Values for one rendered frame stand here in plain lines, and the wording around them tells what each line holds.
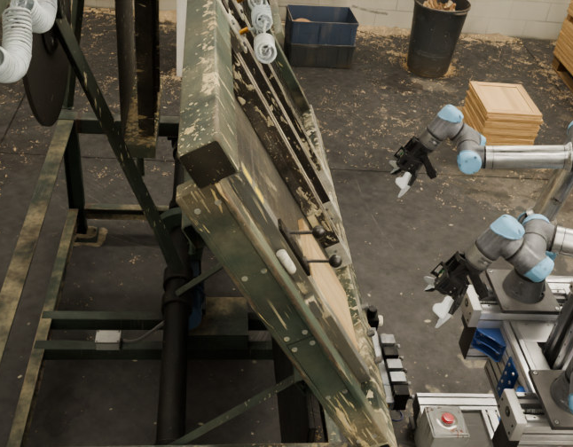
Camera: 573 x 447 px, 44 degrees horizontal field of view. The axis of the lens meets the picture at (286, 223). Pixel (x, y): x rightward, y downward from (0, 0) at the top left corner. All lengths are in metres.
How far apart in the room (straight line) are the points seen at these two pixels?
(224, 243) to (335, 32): 4.94
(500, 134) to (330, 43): 1.85
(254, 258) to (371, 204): 3.17
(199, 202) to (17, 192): 3.30
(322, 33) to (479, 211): 2.34
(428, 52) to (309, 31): 1.10
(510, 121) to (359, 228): 1.56
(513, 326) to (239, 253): 1.34
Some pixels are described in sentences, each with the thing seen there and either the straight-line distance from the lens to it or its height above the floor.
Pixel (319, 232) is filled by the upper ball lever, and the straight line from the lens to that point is 1.91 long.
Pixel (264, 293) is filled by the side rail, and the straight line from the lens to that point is 1.76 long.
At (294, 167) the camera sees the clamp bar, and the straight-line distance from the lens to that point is 2.52.
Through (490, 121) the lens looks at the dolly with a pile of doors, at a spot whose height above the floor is 0.33.
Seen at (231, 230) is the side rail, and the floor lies 1.72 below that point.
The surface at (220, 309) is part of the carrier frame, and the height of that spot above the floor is 0.28.
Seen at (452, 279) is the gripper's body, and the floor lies 1.50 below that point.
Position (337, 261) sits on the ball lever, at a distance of 1.99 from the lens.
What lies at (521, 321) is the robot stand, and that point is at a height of 0.95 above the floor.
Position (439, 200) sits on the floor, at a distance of 5.00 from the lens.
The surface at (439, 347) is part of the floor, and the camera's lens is 3.92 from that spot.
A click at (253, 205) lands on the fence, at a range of 1.89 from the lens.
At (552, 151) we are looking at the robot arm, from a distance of 2.42.
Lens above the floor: 2.72
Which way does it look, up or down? 37 degrees down
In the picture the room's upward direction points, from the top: 7 degrees clockwise
